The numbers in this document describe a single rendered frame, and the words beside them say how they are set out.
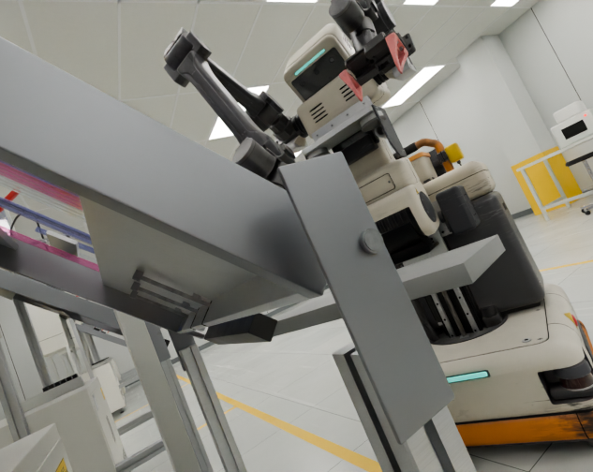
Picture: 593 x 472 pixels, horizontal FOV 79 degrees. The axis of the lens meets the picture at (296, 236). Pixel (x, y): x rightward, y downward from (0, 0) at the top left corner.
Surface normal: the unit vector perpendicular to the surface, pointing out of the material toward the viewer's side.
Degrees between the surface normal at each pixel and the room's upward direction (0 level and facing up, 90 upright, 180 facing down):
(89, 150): 90
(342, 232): 90
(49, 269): 90
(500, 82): 90
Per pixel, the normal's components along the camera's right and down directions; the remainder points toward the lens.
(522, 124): -0.82, 0.30
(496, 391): -0.54, 0.15
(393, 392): 0.42, -0.28
